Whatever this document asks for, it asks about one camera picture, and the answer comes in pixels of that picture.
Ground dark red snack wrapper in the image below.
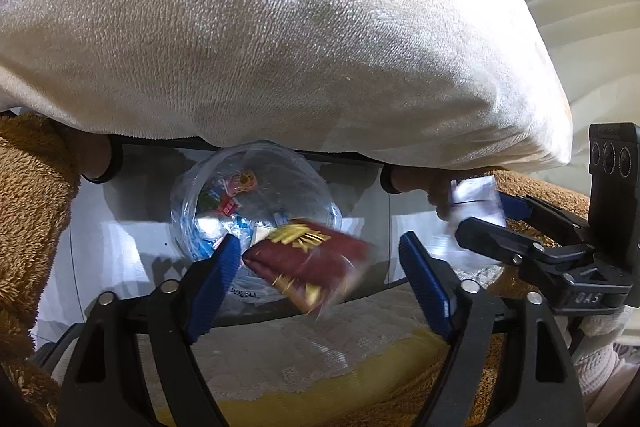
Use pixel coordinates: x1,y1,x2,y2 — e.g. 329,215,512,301
242,219,374,315

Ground blue white tissue packet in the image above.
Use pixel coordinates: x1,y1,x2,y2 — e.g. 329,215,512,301
447,176,506,237

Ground right white gloved hand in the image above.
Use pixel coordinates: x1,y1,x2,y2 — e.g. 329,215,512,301
572,307,639,426

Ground brown fluffy pants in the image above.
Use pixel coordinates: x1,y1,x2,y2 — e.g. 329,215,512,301
0,114,591,427

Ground cream curtain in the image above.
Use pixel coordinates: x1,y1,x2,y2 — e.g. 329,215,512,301
525,0,639,194

